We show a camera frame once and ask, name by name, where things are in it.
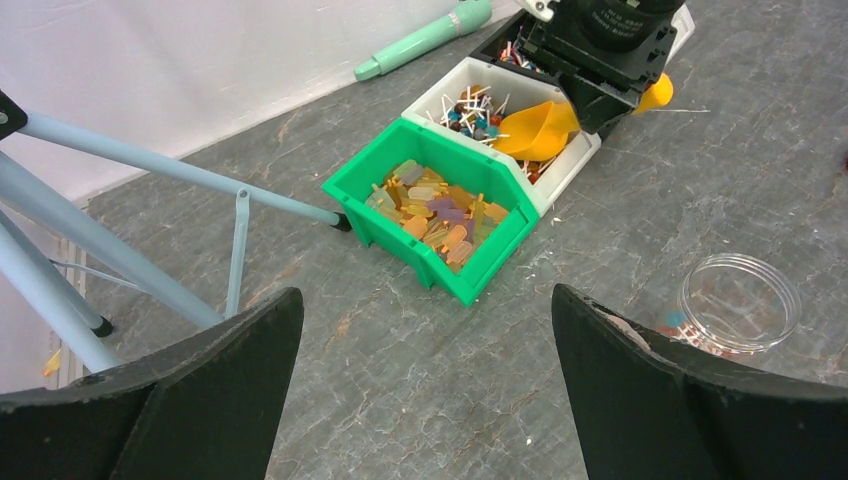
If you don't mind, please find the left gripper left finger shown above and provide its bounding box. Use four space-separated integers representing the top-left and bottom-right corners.
1 288 304 479

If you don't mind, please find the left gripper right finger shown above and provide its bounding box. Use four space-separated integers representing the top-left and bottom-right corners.
551 284 847 479

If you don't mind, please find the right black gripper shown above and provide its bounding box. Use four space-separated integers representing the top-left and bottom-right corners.
517 19 678 134

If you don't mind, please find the yellow plastic scoop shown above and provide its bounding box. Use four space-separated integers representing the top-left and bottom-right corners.
491 72 676 164

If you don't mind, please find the clear plastic jar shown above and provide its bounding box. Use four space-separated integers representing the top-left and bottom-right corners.
653 253 802 358

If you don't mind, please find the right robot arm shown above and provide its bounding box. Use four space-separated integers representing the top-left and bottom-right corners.
516 0 683 134

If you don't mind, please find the black lollipop bin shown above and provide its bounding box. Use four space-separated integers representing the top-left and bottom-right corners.
470 11 557 86

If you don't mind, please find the white candy bin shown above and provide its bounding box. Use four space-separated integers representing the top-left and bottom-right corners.
668 4 695 61

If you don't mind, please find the white lollipop bin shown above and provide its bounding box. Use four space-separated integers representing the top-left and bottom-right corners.
402 57 602 215

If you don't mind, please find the green candy bin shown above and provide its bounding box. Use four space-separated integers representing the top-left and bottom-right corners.
323 119 539 306

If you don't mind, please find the light blue music stand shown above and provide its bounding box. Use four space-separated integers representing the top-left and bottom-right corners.
1 94 351 372

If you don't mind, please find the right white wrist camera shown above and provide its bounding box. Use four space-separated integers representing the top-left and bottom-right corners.
516 0 558 22

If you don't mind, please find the mint green cylindrical handle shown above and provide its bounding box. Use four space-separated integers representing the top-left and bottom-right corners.
354 1 492 82

